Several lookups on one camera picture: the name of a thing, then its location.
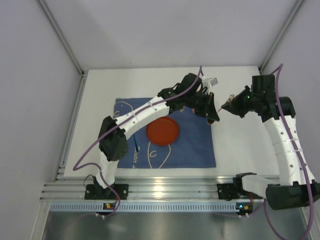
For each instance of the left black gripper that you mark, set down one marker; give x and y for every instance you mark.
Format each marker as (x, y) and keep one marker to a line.
(208, 105)

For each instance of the aluminium frame rail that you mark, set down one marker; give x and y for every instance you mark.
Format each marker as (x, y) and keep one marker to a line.
(141, 189)

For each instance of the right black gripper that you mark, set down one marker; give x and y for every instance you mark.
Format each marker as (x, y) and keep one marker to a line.
(238, 102)

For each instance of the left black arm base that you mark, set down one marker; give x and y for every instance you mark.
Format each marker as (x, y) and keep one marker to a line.
(96, 192)

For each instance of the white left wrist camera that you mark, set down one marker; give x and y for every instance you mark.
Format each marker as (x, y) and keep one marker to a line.
(209, 81)

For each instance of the perforated grey cable duct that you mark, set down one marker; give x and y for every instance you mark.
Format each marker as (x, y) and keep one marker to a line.
(158, 207)

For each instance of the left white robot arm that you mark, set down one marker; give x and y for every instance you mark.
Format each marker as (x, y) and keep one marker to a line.
(115, 132)

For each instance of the gold metal spoon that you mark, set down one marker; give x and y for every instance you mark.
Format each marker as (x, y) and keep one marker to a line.
(226, 102)

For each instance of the orange plastic plate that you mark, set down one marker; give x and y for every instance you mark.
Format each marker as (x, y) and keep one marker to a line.
(162, 131)

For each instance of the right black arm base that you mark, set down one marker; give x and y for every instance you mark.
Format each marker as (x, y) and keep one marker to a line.
(230, 191)

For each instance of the blue cloth placemat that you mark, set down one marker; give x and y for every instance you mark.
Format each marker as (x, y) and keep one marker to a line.
(192, 149)

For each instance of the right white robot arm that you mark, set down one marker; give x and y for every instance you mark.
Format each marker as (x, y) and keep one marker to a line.
(297, 186)

